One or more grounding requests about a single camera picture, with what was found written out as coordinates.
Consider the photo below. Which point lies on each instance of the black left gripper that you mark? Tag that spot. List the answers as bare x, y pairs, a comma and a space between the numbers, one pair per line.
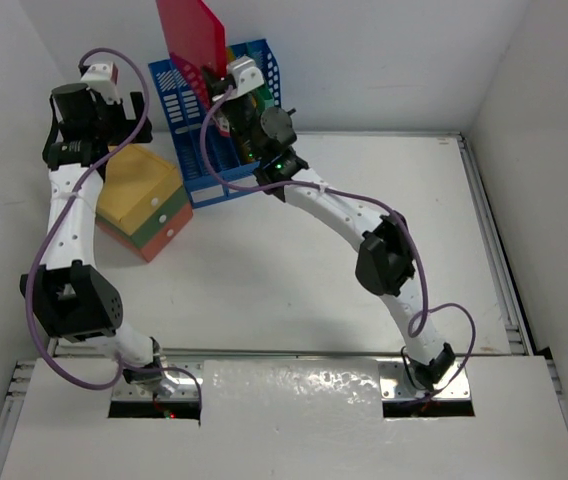
125, 126

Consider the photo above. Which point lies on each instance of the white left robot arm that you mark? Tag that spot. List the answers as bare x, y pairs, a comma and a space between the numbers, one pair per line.
65, 295

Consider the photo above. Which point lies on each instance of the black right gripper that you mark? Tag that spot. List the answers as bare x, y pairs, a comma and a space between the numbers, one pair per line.
214, 82

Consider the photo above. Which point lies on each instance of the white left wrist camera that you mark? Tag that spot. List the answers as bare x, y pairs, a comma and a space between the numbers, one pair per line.
102, 78

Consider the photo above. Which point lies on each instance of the pink bottom drawer box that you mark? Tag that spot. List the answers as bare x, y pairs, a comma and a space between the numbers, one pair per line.
159, 239

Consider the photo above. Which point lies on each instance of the yellow drawer box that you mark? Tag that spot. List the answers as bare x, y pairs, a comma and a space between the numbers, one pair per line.
138, 182

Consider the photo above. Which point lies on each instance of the blue file organizer rack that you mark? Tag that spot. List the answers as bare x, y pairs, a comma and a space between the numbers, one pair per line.
184, 115

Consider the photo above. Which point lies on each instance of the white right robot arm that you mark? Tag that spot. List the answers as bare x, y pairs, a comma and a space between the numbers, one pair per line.
388, 264

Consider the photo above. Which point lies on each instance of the green folder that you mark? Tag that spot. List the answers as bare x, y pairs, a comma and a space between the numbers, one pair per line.
262, 96

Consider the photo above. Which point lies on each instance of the red folder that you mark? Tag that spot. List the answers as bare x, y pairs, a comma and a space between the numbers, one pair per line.
195, 40

